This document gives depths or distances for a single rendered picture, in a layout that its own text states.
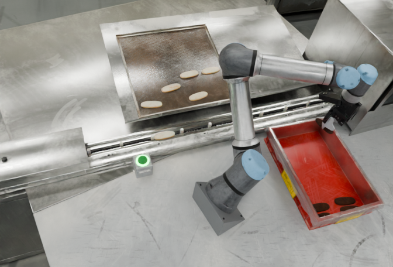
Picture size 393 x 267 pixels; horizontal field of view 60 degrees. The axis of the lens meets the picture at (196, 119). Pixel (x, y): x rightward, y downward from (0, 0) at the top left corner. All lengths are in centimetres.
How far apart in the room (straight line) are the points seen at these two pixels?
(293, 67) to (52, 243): 107
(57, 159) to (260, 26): 133
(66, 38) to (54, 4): 181
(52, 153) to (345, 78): 113
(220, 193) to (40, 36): 138
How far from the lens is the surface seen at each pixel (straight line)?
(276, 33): 211
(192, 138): 157
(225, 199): 133
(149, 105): 161
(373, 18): 180
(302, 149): 173
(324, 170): 171
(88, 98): 178
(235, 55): 123
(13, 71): 200
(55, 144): 151
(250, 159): 130
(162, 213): 143
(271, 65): 122
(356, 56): 177
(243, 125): 139
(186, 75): 173
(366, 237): 164
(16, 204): 165
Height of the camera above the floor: 213
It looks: 51 degrees down
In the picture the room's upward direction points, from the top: 10 degrees clockwise
